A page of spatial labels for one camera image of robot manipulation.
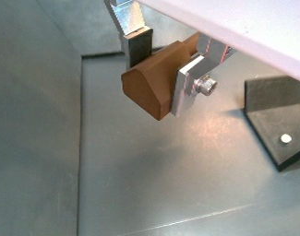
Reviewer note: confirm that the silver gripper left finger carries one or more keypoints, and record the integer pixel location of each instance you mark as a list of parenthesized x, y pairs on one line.
[(135, 34)]

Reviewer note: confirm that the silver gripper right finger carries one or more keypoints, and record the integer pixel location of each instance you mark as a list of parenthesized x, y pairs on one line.
[(193, 78)]

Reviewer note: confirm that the brown three prong object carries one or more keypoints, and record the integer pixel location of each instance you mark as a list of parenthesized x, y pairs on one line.
[(148, 83)]

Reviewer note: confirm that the black curved fixture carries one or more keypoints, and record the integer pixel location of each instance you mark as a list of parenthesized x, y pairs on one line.
[(272, 111)]

